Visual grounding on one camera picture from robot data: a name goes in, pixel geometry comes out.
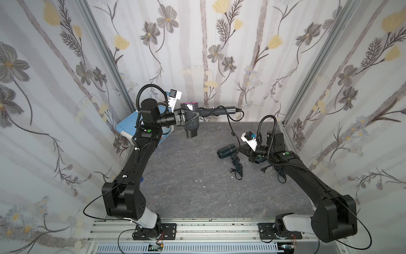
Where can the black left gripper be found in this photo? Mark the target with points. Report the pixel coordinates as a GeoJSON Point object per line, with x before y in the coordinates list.
{"type": "Point", "coordinates": [181, 117]}

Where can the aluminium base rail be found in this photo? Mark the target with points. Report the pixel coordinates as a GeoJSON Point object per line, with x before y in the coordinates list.
{"type": "Point", "coordinates": [204, 236]}

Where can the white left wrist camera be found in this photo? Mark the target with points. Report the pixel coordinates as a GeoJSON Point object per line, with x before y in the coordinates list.
{"type": "Point", "coordinates": [173, 96]}

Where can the blue lid storage box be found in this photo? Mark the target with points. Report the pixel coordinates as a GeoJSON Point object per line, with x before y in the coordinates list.
{"type": "Point", "coordinates": [127, 129]}

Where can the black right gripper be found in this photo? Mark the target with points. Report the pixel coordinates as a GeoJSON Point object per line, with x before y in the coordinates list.
{"type": "Point", "coordinates": [246, 148]}

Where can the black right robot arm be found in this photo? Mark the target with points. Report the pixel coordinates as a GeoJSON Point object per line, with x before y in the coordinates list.
{"type": "Point", "coordinates": [335, 214]}

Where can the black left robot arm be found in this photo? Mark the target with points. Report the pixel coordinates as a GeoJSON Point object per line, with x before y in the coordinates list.
{"type": "Point", "coordinates": [122, 197]}

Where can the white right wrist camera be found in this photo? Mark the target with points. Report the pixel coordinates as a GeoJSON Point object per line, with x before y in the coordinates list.
{"type": "Point", "coordinates": [251, 139]}

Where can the dark green hair dryer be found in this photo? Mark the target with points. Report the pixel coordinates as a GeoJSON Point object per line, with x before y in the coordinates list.
{"type": "Point", "coordinates": [232, 152]}
{"type": "Point", "coordinates": [281, 176]}

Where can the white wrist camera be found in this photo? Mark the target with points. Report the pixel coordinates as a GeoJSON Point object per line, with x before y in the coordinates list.
{"type": "Point", "coordinates": [251, 139]}
{"type": "Point", "coordinates": [173, 96]}

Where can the black hair dryer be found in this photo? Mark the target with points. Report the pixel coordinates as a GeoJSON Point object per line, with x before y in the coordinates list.
{"type": "Point", "coordinates": [193, 113]}

